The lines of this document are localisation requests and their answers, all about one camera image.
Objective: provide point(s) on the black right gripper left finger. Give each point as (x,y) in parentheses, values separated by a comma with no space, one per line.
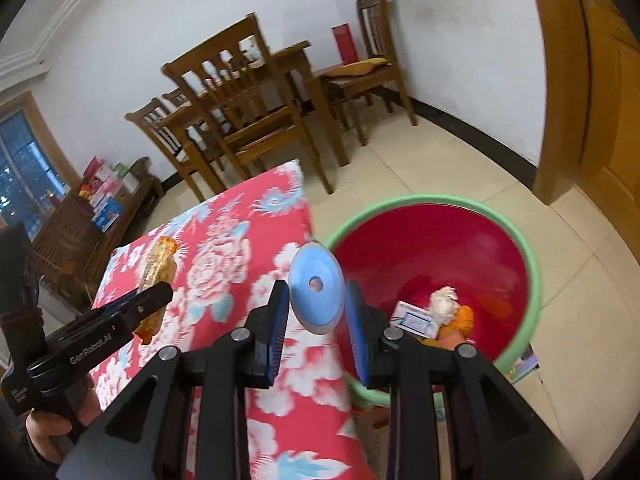
(267,326)

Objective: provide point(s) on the wooden dining chair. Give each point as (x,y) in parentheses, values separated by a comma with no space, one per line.
(148,119)
(233,83)

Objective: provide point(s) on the crumpled white paper ball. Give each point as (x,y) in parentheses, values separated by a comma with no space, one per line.
(443,305)

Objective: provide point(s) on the wooden bench sofa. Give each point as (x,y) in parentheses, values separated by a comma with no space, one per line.
(71,252)

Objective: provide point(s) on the right wooden chair with cushion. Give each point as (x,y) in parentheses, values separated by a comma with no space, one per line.
(381,66)

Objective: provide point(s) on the near wooden dining chair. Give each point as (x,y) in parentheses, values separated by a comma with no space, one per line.
(233,83)

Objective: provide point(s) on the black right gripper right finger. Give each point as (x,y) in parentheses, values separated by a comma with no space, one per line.
(373,362)

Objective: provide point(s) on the teal cardboard box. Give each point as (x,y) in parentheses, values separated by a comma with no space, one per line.
(414,320)

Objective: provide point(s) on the red bin with green rim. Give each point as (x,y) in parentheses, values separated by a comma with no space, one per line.
(406,248)

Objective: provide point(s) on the red gift bag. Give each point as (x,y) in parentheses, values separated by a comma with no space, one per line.
(345,44)

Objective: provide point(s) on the magazine under bin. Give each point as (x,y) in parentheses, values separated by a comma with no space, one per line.
(526,364)

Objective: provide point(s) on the wooden door frame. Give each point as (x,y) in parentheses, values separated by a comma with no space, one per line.
(591,129)

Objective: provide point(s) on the window with blue glass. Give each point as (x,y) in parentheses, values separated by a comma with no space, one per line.
(35,173)

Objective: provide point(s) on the left wooden dining chair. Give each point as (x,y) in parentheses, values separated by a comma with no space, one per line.
(148,119)

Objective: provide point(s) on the stack of gift boxes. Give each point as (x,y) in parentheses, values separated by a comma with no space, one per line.
(108,190)

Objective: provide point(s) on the orange snack wrapper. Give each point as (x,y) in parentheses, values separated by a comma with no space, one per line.
(160,267)

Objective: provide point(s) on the blue plastic tape disc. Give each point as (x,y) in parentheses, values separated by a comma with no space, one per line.
(317,288)

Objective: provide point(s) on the wooden dining table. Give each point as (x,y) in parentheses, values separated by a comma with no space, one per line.
(288,59)

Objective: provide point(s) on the left hand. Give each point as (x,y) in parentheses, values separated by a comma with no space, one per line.
(42,427)

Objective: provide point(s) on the red floral tablecloth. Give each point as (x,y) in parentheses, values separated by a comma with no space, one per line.
(231,250)

